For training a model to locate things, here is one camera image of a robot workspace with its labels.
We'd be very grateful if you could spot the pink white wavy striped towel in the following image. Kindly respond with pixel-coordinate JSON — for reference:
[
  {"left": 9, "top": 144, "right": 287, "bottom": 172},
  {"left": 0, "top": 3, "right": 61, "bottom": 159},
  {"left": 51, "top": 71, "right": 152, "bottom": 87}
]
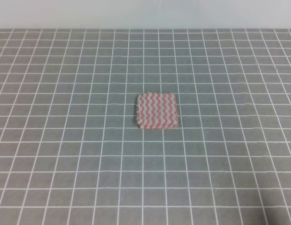
[{"left": 137, "top": 92, "right": 179, "bottom": 129}]

